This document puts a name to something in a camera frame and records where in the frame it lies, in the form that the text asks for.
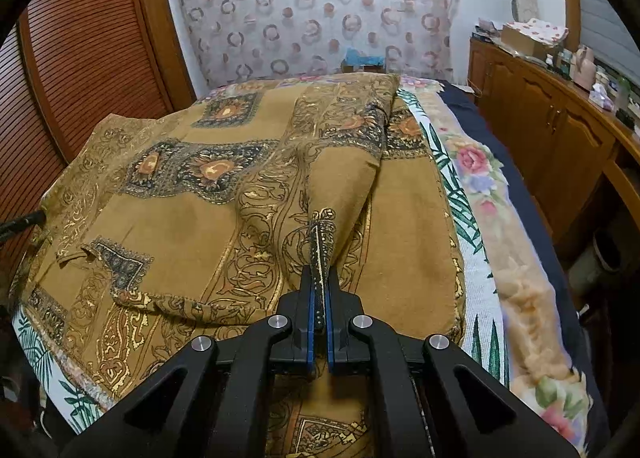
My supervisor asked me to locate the brown louvered wooden wardrobe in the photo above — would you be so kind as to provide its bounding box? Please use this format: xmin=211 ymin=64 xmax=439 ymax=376
xmin=0 ymin=0 xmax=197 ymax=289

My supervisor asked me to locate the pink bottle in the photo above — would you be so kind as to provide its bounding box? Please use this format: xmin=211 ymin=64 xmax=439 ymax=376
xmin=575 ymin=46 xmax=596 ymax=88

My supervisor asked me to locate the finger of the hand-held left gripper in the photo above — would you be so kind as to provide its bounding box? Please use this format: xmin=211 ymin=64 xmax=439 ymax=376
xmin=0 ymin=210 xmax=47 ymax=245

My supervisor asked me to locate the sheer ring pattern curtain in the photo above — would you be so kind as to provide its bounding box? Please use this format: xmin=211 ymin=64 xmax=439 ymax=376
xmin=160 ymin=0 xmax=463 ymax=88

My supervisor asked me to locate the grey window blind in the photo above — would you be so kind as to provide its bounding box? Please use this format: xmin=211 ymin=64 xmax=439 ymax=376
xmin=575 ymin=0 xmax=640 ymax=69

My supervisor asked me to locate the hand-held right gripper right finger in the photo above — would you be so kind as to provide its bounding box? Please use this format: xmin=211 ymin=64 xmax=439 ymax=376
xmin=322 ymin=280 xmax=581 ymax=458

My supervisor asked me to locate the tissue pack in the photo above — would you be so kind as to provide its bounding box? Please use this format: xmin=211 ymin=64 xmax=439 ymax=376
xmin=589 ymin=84 xmax=615 ymax=111

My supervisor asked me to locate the small white box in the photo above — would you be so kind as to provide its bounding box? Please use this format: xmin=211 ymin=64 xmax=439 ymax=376
xmin=474 ymin=18 xmax=502 ymax=40

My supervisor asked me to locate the brown gold patterned shirt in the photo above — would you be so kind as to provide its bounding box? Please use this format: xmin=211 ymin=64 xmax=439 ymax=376
xmin=10 ymin=72 xmax=468 ymax=458

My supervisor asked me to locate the long wooden side cabinet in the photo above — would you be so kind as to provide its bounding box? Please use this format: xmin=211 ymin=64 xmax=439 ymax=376
xmin=467 ymin=35 xmax=640 ymax=259

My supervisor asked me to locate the grey cylindrical object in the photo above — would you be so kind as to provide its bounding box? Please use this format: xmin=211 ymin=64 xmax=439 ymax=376
xmin=570 ymin=233 xmax=622 ymax=279

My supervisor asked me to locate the blue box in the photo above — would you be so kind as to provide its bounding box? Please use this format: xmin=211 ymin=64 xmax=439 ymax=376
xmin=341 ymin=48 xmax=387 ymax=73

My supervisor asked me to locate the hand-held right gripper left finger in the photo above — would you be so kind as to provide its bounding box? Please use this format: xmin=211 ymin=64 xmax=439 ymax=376
xmin=60 ymin=265 xmax=321 ymax=458

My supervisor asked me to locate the navy bed sheet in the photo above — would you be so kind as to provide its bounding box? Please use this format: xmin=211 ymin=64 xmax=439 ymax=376
xmin=440 ymin=82 xmax=612 ymax=454

